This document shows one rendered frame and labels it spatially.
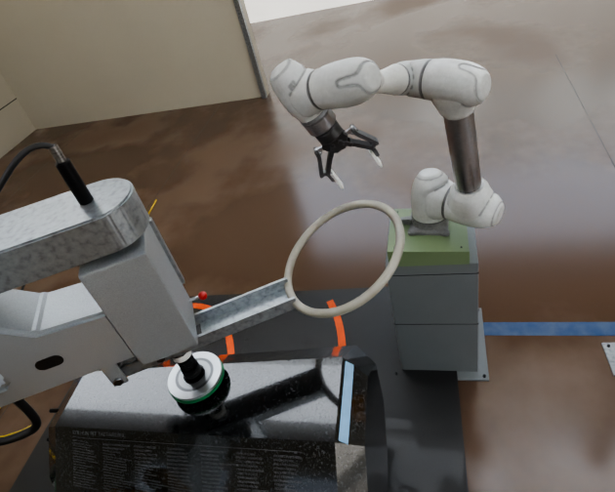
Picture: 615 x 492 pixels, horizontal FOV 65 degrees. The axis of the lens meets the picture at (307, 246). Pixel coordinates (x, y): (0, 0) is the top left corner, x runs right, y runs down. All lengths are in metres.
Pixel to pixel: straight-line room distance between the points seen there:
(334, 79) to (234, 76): 5.35
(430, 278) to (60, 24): 6.08
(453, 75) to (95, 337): 1.37
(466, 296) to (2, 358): 1.81
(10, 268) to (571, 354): 2.55
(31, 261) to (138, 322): 0.35
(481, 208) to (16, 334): 1.66
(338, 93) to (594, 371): 2.13
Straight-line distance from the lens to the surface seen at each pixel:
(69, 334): 1.63
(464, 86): 1.64
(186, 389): 1.92
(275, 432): 1.76
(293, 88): 1.28
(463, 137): 1.80
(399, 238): 1.60
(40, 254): 1.44
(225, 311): 1.81
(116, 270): 1.46
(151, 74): 6.96
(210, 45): 6.47
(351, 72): 1.18
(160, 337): 1.63
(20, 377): 1.77
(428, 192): 2.11
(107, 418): 2.10
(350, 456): 1.74
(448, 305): 2.37
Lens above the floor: 2.30
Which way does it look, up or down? 39 degrees down
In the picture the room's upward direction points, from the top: 16 degrees counter-clockwise
